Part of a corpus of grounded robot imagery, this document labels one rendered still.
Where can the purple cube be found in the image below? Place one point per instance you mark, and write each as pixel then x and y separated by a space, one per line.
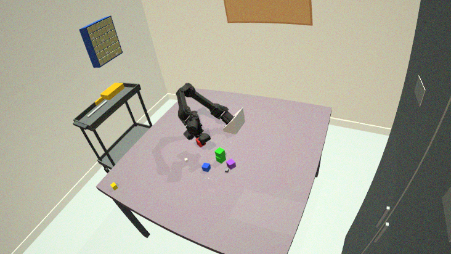
pixel 231 163

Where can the blue block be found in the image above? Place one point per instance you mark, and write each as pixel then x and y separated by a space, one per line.
pixel 206 167

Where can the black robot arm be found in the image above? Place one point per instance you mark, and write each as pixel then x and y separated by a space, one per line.
pixel 190 118

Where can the red block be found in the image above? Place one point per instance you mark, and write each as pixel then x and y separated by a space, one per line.
pixel 198 143

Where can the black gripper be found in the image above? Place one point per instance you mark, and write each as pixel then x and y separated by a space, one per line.
pixel 202 137

